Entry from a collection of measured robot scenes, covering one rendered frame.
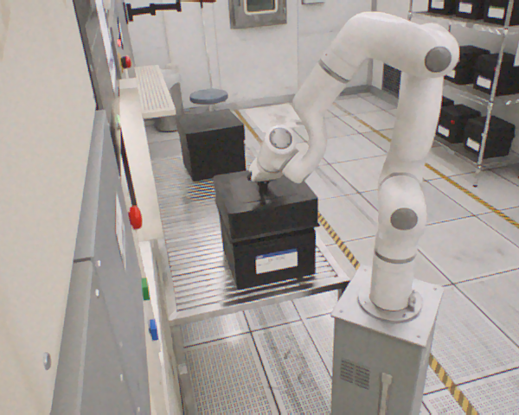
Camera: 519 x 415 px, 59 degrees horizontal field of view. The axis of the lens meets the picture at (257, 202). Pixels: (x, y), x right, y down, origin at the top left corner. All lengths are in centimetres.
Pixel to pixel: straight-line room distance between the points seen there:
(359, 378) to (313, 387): 67
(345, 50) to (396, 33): 12
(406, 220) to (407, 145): 18
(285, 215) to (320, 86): 45
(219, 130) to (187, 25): 348
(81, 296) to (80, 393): 7
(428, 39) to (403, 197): 38
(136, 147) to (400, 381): 108
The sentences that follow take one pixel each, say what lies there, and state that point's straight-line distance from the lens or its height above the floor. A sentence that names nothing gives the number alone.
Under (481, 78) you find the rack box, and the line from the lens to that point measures 402.
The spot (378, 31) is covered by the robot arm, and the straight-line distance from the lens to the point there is 112.
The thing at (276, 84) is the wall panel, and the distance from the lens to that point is 593.
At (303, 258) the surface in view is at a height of 84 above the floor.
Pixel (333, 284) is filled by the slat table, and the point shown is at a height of 76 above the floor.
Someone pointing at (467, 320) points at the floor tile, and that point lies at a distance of 268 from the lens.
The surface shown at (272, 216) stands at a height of 102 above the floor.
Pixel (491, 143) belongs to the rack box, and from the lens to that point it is 405.
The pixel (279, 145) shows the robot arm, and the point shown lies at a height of 129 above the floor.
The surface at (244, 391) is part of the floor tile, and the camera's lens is 223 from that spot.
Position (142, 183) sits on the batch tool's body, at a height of 109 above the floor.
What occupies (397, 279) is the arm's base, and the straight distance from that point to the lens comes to 138.
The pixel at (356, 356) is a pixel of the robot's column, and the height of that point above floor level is 62.
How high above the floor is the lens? 173
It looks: 29 degrees down
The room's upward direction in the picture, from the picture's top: 4 degrees counter-clockwise
